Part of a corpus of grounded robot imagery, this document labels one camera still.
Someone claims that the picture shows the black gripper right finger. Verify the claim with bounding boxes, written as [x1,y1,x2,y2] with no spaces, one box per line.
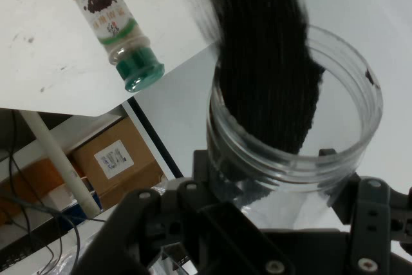
[318,148,412,275]

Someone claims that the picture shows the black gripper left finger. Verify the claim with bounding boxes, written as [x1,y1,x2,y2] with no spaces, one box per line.
[72,149,292,275]

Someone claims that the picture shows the clear plastic jar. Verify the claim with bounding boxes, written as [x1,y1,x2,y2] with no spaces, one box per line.
[205,23,384,234]

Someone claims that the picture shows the cardboard box white label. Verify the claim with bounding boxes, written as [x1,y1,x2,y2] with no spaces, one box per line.
[70,116,167,210]

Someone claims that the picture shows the white slanted desk leg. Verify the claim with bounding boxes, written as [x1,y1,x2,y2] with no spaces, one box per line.
[18,109,100,220]

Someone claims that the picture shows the black granules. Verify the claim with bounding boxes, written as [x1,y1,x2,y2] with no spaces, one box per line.
[178,0,326,156]

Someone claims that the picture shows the plain cardboard box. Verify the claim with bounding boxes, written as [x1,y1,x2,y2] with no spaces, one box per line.
[0,155,70,224]

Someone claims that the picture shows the green-capped pepper spice bottle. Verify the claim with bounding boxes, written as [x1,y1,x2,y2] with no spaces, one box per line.
[66,0,166,93]

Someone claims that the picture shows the thin black cable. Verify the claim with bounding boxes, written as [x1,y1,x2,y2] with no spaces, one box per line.
[0,191,109,275]

